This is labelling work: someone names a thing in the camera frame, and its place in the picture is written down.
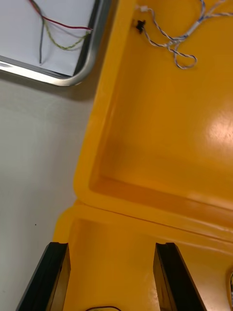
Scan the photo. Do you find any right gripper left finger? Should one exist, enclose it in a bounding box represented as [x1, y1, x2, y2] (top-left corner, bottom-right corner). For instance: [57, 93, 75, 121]
[16, 242, 71, 311]

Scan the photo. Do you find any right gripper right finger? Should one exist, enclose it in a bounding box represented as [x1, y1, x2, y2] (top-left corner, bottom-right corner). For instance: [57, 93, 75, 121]
[153, 242, 207, 311]

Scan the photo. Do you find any red black green-yellow wire harness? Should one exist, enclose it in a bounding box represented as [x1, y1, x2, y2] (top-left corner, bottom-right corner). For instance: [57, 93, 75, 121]
[28, 0, 94, 65]
[84, 305, 122, 311]

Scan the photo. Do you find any steel tray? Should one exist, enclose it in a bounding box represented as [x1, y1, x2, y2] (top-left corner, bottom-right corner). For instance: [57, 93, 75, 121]
[0, 0, 115, 87]

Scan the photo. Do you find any blue-white twisted wire harness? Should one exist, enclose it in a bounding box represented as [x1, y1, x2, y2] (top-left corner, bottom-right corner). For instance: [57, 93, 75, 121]
[133, 0, 233, 70]

